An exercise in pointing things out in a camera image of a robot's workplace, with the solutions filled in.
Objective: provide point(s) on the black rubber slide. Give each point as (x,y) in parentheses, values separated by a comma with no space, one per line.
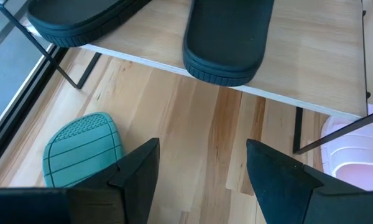
(227,40)
(74,18)

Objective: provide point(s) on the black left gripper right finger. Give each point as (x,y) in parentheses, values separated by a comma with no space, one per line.
(298,196)

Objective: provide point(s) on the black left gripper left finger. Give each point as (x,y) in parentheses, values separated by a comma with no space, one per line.
(81,205)

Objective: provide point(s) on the teal rubber slide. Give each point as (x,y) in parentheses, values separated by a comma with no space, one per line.
(81,149)

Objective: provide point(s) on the wooden shelf with black frame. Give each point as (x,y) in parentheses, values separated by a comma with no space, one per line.
(314,56)

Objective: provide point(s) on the black metal table frame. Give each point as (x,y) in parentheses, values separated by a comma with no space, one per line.
(21,105)

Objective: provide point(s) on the pink rubber slide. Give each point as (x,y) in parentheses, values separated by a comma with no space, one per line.
(354,155)

